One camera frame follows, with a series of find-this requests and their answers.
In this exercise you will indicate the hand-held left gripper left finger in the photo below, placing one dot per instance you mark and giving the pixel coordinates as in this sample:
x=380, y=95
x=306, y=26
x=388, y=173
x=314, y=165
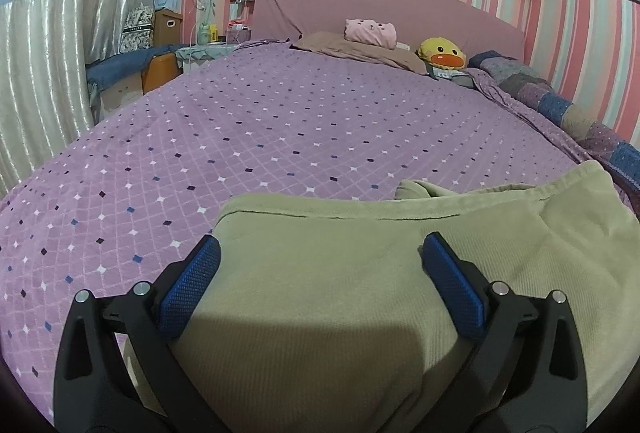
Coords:
x=192, y=285

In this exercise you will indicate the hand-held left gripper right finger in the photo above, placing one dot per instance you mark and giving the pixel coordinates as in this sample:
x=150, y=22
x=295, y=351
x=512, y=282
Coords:
x=452, y=285

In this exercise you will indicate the beige jacket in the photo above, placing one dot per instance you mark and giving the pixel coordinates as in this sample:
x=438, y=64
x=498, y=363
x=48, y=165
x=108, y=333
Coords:
x=325, y=288

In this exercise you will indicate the purple diamond-print bedspread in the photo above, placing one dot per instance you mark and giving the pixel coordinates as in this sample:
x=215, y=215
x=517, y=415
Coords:
x=250, y=123

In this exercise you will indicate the blue patchwork quilt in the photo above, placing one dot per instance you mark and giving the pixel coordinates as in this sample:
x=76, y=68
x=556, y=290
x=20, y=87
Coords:
x=550, y=103

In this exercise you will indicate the grey book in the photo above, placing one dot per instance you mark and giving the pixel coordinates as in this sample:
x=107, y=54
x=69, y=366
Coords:
x=452, y=77

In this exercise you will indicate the blue cloth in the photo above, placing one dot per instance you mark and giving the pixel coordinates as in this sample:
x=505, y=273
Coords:
x=120, y=65

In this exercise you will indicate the yellow duck plush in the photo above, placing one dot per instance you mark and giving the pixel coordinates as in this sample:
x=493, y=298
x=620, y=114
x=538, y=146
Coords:
x=442, y=53

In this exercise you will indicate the bedside table with patterned cloth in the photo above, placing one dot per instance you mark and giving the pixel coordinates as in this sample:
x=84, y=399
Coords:
x=210, y=51

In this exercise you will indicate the yellow bottle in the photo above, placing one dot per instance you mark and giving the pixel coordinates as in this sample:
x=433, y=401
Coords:
x=214, y=34

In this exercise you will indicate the silver striped curtain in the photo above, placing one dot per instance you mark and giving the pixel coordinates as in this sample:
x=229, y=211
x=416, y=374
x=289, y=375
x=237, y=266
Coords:
x=45, y=78

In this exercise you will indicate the brown cardboard box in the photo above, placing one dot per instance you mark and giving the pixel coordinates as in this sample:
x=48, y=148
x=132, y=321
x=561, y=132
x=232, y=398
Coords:
x=167, y=30

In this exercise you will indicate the brown pillow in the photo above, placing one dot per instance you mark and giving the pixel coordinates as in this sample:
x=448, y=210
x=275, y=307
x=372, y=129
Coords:
x=350, y=49

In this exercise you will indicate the floral black and white bag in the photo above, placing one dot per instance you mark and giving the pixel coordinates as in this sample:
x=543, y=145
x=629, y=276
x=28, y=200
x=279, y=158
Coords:
x=137, y=30

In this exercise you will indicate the pink folded cloth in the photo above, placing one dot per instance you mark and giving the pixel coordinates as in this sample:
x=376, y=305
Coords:
x=370, y=32

